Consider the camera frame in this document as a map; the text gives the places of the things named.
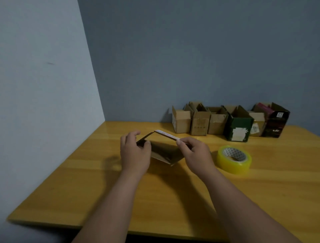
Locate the person's right forearm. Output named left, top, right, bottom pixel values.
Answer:
left=204, top=168, right=303, bottom=243

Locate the pink and black carton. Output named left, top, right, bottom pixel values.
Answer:
left=252, top=102, right=291, bottom=138

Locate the small brown cardboard box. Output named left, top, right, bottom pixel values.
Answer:
left=247, top=111, right=266, bottom=137

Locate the yellow tape roll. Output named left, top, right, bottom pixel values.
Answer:
left=216, top=146, right=252, bottom=175

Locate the plain brown carton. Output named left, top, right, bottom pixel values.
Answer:
left=189, top=101, right=212, bottom=137

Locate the person's left forearm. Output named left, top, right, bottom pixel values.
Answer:
left=71, top=170, right=148, bottom=243

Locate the black box white label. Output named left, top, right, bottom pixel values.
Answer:
left=136, top=130, right=192, bottom=167

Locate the brown carton with label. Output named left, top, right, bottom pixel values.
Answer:
left=206, top=106, right=229, bottom=136

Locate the green box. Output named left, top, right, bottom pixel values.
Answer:
left=221, top=105, right=255, bottom=143

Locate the person's right hand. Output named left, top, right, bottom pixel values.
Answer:
left=176, top=137, right=218, bottom=178

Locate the person's left hand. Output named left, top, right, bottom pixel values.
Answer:
left=120, top=130, right=152, bottom=178

